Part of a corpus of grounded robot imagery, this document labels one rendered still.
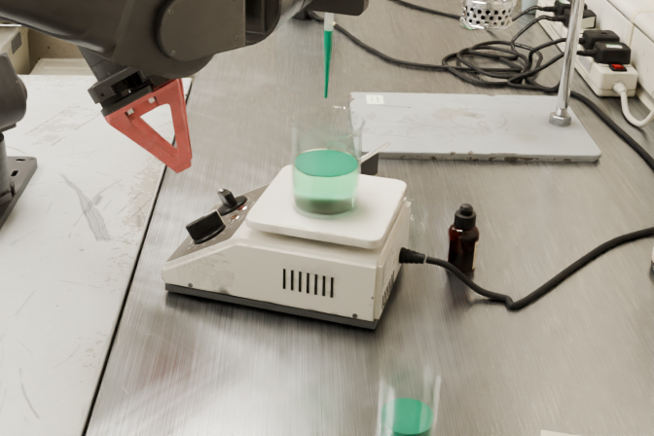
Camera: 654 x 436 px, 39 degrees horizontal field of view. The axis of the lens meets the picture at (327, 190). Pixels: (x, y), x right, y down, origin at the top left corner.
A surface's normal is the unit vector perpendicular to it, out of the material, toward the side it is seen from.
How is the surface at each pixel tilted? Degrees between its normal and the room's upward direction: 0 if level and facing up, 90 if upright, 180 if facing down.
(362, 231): 0
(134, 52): 90
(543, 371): 0
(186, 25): 90
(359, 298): 90
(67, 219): 0
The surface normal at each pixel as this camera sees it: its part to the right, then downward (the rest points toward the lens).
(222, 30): 0.69, 0.34
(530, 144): 0.03, -0.89
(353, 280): -0.27, 0.43
